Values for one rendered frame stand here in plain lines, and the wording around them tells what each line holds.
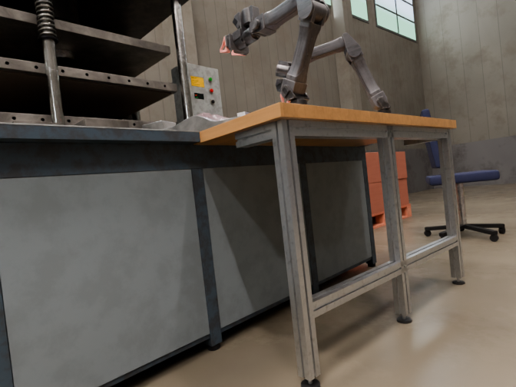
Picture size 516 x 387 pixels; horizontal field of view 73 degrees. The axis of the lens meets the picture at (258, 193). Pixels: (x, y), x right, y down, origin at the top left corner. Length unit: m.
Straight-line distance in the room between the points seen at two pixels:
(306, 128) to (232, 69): 4.54
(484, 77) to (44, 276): 10.00
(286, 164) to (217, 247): 0.52
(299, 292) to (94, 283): 0.58
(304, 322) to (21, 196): 0.81
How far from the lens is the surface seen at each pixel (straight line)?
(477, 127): 10.24
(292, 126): 0.99
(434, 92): 10.69
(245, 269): 1.44
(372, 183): 3.90
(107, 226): 1.12
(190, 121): 1.47
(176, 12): 2.49
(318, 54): 1.81
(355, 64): 1.80
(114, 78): 2.17
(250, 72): 5.76
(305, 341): 1.05
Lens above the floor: 0.58
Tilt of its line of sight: 1 degrees down
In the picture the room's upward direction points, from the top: 6 degrees counter-clockwise
